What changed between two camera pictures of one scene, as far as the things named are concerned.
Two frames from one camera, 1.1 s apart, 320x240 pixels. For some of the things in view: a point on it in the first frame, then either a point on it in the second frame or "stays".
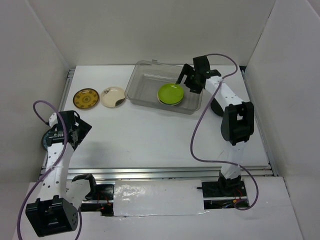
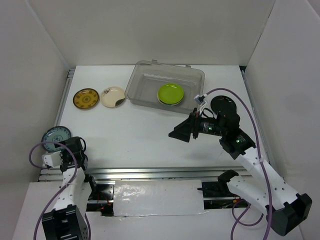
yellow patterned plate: [85, 98] stays
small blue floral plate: [168, 104] stays
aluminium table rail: [154, 173] stays
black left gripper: [83, 128] to [63, 159]
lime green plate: [170, 94] stays
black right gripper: [188, 70] to [191, 124]
